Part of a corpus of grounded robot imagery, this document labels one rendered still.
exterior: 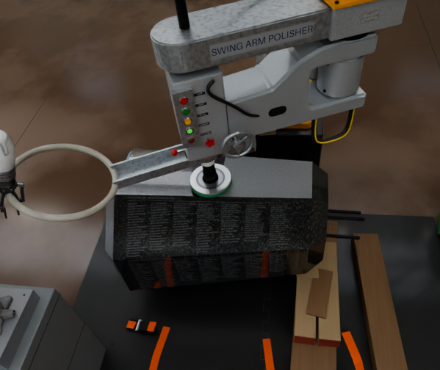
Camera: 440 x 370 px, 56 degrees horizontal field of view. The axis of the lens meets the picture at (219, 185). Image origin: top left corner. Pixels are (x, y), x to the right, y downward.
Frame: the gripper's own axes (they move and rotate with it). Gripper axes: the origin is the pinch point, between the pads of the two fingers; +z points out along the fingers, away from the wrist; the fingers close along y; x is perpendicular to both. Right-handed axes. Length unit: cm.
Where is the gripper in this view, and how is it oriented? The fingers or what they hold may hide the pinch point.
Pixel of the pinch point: (11, 209)
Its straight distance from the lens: 201.0
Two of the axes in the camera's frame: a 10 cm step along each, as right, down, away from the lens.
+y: 8.3, -2.3, 5.1
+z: -2.1, 7.1, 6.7
